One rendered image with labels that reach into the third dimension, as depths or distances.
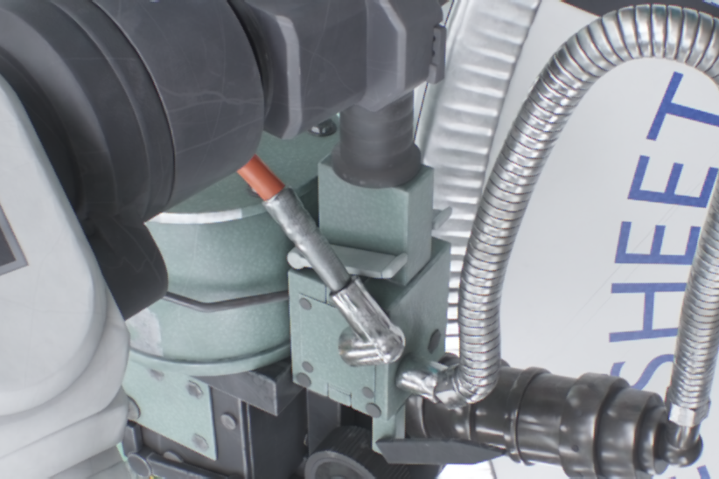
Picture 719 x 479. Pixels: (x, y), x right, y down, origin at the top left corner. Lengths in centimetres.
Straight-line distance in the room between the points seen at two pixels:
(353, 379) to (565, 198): 23
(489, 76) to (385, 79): 28
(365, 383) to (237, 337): 7
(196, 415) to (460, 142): 23
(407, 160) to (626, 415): 19
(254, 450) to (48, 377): 38
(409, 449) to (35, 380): 32
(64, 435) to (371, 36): 19
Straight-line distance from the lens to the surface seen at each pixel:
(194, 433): 69
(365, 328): 54
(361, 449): 67
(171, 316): 60
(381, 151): 53
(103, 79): 37
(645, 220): 77
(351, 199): 55
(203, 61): 39
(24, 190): 33
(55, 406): 32
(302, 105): 42
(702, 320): 55
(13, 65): 38
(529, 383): 66
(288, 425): 71
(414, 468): 72
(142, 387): 70
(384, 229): 55
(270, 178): 53
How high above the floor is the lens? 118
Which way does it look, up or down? 11 degrees up
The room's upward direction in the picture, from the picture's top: 113 degrees counter-clockwise
